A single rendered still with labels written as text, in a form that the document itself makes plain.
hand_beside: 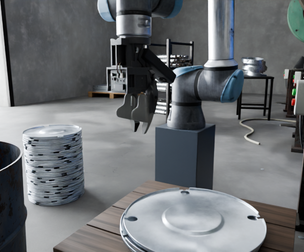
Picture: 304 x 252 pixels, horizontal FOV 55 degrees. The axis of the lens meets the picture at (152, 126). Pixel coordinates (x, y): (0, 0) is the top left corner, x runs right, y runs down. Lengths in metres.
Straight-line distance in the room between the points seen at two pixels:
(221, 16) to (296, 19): 3.13
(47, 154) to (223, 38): 0.95
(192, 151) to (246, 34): 6.78
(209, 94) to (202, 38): 6.92
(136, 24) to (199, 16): 7.42
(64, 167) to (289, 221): 1.10
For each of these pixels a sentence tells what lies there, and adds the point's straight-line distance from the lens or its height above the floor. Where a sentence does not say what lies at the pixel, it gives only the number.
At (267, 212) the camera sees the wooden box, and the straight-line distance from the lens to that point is 0.75.
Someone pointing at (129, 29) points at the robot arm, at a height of 0.76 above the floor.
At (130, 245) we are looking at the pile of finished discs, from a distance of 0.59.
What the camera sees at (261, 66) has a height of 0.67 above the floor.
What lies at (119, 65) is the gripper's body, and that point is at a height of 0.68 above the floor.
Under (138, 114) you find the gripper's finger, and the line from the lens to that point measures 0.64.
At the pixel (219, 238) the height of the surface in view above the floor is 0.37.
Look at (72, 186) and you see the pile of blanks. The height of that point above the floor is 0.08.
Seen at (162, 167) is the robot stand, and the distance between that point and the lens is 1.16.
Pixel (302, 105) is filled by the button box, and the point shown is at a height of 0.53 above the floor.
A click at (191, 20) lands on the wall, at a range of 8.08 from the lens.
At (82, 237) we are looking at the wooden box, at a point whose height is 0.35.
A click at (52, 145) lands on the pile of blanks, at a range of 1.47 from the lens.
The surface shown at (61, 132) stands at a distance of 1.55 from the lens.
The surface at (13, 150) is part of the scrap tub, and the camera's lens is 0.86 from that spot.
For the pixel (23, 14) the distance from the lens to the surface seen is 5.82.
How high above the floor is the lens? 0.68
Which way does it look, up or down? 12 degrees down
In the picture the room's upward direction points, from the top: straight up
